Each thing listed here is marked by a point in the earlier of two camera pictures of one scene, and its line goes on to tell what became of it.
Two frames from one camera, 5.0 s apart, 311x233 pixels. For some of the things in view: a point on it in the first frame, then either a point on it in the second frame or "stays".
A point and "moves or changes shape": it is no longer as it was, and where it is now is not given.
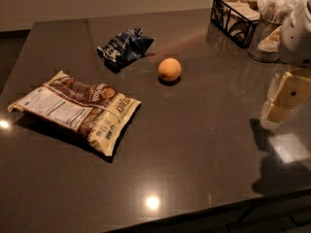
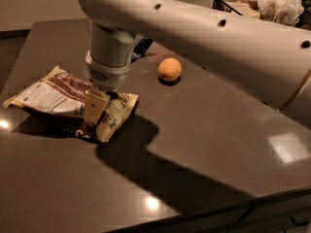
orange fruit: (169, 69) stays
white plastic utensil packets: (276, 10) stays
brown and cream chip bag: (99, 113) moves or changes shape
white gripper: (296, 39) → (104, 75)
